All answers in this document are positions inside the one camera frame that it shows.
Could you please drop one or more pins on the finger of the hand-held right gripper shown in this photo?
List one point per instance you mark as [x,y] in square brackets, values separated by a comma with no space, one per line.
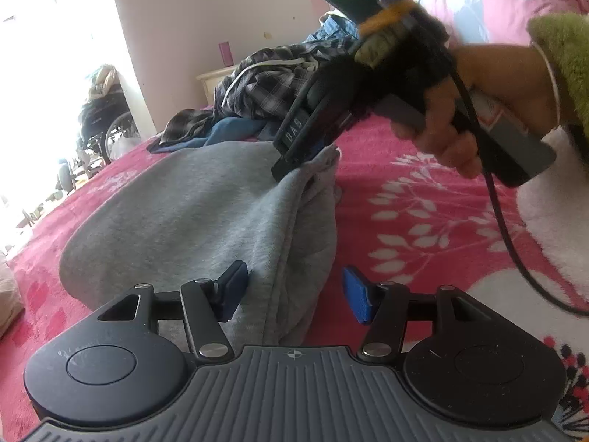
[299,140]

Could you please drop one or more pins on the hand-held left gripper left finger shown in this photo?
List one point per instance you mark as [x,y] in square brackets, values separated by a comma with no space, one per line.
[232,292]

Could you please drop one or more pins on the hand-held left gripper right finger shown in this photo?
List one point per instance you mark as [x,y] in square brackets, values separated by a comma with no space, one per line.
[356,292]

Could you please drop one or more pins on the grey sweatshirt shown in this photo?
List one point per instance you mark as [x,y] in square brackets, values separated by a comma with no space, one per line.
[198,216]

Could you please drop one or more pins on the person's right hand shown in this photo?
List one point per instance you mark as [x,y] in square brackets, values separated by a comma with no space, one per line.
[506,78]

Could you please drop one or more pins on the large dark plaid shirt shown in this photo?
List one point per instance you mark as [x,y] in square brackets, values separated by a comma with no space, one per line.
[267,83]

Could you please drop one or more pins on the blue denim garment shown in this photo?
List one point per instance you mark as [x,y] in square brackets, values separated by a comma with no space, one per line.
[333,32]

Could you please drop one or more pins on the red floral blanket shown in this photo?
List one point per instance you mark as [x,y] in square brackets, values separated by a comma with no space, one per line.
[414,221]

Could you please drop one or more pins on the cream nightstand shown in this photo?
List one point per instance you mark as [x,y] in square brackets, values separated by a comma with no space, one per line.
[214,83]

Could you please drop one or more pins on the pink cup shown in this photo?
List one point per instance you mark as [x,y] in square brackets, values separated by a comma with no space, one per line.
[225,54]

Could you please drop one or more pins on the small dark plaid cloth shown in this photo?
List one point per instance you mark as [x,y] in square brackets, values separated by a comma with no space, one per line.
[186,124]

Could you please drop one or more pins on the white plastic bag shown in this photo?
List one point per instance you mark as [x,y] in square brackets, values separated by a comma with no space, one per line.
[122,147]

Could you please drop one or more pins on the wheelchair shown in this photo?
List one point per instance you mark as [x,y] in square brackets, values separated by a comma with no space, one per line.
[101,124]

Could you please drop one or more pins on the beige padded jacket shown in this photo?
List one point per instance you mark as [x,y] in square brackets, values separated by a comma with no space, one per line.
[103,80]

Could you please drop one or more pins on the white fluffy blanket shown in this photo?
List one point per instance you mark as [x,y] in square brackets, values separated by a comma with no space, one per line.
[557,221]

